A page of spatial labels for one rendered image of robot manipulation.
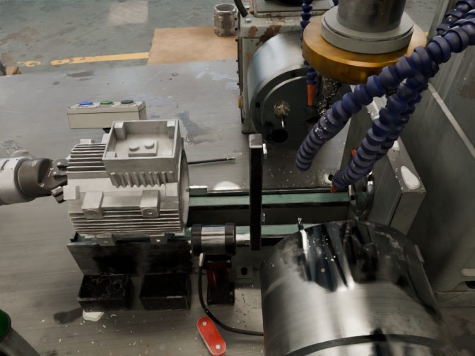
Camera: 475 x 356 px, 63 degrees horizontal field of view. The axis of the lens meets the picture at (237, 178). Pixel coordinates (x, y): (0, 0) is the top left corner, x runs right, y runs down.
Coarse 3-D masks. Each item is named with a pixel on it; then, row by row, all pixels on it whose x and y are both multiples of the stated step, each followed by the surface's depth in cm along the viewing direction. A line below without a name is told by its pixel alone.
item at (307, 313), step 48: (288, 240) 57; (336, 240) 53; (384, 240) 53; (288, 288) 52; (336, 288) 48; (384, 288) 48; (288, 336) 48; (336, 336) 44; (384, 336) 44; (432, 336) 45
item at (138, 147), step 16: (112, 128) 70; (128, 128) 72; (144, 128) 73; (160, 128) 73; (176, 128) 70; (112, 144) 70; (128, 144) 72; (144, 144) 69; (160, 144) 72; (176, 144) 68; (112, 160) 65; (128, 160) 65; (144, 160) 65; (160, 160) 65; (176, 160) 68; (112, 176) 68; (128, 176) 68; (144, 176) 68; (160, 176) 68; (176, 176) 68
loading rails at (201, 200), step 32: (192, 192) 92; (224, 192) 91; (288, 192) 92; (320, 192) 92; (192, 224) 95; (224, 224) 95; (288, 224) 95; (96, 256) 85; (128, 256) 85; (160, 256) 85; (192, 256) 85; (256, 256) 87
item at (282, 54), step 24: (264, 48) 97; (288, 48) 91; (264, 72) 90; (288, 72) 86; (264, 96) 90; (288, 96) 90; (336, 96) 90; (264, 120) 95; (288, 120) 95; (312, 120) 95; (288, 144) 101
